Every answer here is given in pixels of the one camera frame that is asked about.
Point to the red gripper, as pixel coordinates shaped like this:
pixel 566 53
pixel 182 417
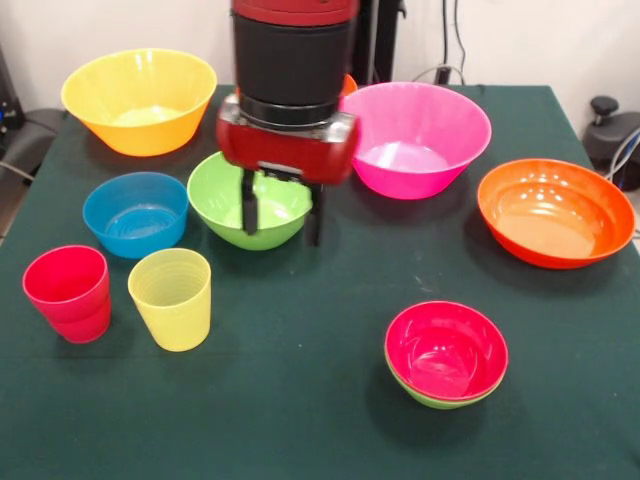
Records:
pixel 285 150

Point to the large green bowl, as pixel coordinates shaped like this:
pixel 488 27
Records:
pixel 220 200

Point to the blue bowl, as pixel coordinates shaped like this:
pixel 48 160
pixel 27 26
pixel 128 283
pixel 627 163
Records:
pixel 136 230

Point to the small red bowl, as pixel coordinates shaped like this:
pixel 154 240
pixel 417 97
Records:
pixel 445 350

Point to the small green bowl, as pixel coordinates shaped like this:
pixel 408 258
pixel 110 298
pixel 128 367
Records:
pixel 440 402

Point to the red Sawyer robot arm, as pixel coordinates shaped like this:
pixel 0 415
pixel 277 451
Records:
pixel 295 55

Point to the large pink bowl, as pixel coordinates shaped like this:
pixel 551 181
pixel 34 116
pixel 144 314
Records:
pixel 415 170

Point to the orange shallow bowl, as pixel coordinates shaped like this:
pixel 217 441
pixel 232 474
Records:
pixel 550 225
pixel 350 85

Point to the yellow cup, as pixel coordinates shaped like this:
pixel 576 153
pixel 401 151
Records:
pixel 172 310

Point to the large yellow-orange bowl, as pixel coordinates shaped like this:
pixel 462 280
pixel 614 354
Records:
pixel 140 135

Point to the black plug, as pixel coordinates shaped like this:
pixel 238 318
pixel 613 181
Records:
pixel 443 74

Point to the dark green tablecloth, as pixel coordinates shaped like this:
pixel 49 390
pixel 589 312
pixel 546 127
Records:
pixel 300 425

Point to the red cup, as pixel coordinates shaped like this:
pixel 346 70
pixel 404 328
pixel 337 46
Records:
pixel 65 280
pixel 82 330

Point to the dark grey seat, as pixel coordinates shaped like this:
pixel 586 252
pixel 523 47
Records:
pixel 30 140

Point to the black equipment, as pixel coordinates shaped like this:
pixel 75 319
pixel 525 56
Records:
pixel 9 100

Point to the black round base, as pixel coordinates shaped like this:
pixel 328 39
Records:
pixel 607 142

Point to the black knob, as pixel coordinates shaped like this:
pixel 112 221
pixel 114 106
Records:
pixel 604 107

